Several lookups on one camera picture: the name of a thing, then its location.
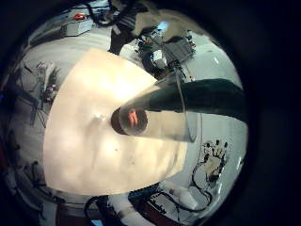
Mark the blue control box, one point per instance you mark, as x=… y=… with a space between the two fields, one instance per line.
x=144 y=192

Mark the brown wooden desk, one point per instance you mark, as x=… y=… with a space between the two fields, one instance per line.
x=156 y=214

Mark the grey metal equipment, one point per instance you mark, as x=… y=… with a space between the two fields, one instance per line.
x=178 y=50

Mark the grey box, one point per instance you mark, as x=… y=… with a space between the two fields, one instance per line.
x=76 y=27

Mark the red small item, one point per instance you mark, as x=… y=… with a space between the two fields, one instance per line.
x=80 y=16

